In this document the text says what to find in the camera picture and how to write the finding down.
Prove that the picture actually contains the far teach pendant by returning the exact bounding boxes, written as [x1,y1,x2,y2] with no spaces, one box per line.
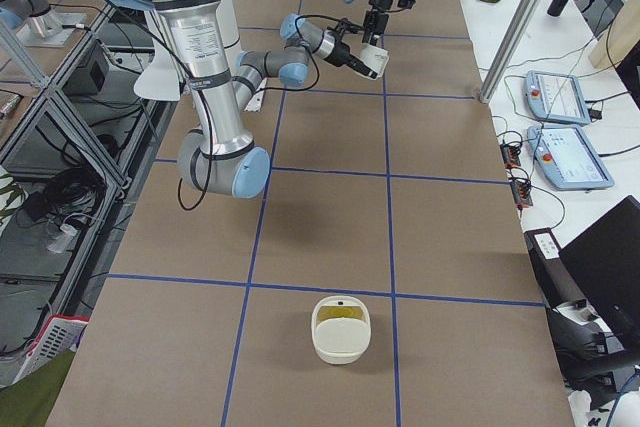
[525,70,591,126]

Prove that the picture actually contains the near orange usb hub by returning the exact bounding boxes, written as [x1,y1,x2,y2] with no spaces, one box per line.
[510,178,533,210]

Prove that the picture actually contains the black office chair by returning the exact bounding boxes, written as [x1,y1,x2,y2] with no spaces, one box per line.
[524,195,639,391]

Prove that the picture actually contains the near teach pendant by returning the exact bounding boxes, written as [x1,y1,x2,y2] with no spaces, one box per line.
[527,125,615,191]

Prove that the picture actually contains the aluminium frame post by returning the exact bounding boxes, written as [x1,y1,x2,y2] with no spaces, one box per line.
[479,0,541,104]

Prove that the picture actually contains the white ribbed mug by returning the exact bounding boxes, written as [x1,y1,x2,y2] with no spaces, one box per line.
[356,44,389,80]

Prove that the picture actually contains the teach pendant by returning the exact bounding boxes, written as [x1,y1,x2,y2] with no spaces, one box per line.
[527,125,615,191]
[525,70,591,126]

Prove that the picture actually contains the wooden board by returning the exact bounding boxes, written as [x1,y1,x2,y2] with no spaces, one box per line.
[589,0,639,69]

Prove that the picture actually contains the yellow lemon slice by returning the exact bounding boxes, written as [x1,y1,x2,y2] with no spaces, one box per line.
[316,305,365,323]

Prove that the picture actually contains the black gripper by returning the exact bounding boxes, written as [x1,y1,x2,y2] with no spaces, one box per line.
[327,39,373,78]
[362,0,394,46]

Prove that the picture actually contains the red white basket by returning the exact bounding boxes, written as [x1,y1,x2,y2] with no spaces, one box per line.
[14,315,89,383]

